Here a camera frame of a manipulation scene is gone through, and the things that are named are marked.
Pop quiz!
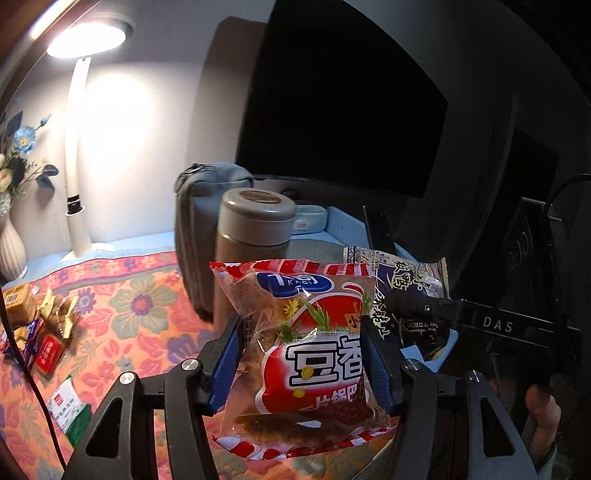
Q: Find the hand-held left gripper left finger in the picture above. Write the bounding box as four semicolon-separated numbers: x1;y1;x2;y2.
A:
62;316;245;480

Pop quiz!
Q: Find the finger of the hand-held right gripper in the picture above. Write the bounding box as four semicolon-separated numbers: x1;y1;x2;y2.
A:
383;291;465;325

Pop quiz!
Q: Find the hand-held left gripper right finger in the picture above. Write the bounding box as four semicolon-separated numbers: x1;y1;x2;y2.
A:
360;316;539;480

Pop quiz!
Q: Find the blue patterned snack packet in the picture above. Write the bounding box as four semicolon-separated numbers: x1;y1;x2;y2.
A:
344;247;458;365

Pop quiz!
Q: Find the red rice crust snack packet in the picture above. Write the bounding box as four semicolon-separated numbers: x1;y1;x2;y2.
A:
208;258;398;462

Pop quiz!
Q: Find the red caramel biscuit packet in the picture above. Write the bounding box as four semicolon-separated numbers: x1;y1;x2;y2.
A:
34;335;64;377

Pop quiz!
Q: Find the person's right hand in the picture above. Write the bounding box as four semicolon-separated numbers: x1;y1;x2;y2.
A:
522;383;561;467

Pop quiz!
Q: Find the dark flat device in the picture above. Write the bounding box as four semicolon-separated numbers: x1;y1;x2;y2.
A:
362;205;398;259

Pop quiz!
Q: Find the floral blanket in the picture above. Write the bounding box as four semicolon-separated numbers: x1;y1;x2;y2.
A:
0;251;232;480

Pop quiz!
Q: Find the beige thermos bottle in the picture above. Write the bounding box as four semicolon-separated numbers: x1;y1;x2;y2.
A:
212;187;296;324

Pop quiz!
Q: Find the grey striped bag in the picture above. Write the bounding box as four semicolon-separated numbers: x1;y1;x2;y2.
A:
174;162;254;321

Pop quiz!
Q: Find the light blue cloth pad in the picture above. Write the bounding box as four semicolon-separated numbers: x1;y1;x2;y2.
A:
291;205;329;236

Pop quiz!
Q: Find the black box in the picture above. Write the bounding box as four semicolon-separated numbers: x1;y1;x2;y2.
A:
490;127;561;301

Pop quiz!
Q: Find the green white biscuit packet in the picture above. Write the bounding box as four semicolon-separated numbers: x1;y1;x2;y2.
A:
51;376;93;446

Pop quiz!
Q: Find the yellow edged fried snack packet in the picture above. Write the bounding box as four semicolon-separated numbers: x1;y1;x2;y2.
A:
39;291;80;343

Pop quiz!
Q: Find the small blue snack packet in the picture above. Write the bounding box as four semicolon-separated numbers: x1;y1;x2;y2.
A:
0;318;38;366

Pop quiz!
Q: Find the puffed rice packet with barcode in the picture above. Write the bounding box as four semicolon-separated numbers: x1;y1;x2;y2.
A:
2;284;38;324

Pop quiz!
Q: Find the black monitor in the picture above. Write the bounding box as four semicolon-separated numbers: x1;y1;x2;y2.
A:
235;0;450;200

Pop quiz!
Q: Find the white ribbed vase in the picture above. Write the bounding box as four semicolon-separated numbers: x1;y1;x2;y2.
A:
0;212;27;282

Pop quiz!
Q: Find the white desk lamp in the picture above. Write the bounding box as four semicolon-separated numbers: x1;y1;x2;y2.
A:
46;14;134;265

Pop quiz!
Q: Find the artificial flower bouquet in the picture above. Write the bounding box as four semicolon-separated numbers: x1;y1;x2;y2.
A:
0;108;60;215

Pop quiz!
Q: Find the black cable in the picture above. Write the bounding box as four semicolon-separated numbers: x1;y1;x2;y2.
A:
0;295;68;480
542;173;591;217

